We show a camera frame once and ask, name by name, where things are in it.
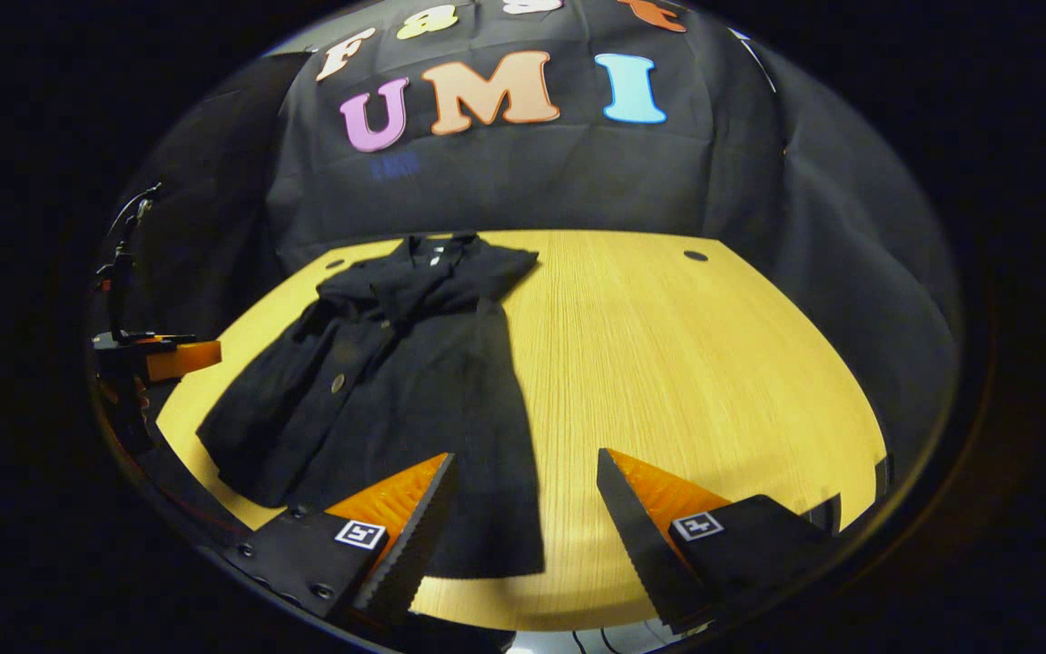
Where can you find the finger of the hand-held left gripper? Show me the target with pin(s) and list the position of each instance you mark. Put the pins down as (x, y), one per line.
(182, 360)

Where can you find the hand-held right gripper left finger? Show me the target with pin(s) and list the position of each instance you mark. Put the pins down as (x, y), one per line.
(414, 554)

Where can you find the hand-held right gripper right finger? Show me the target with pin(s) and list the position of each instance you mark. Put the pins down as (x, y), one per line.
(641, 545)

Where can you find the black button shirt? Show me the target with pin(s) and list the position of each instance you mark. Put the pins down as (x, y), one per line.
(414, 381)

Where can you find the black backdrop cloth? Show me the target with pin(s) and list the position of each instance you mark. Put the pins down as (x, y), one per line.
(532, 182)

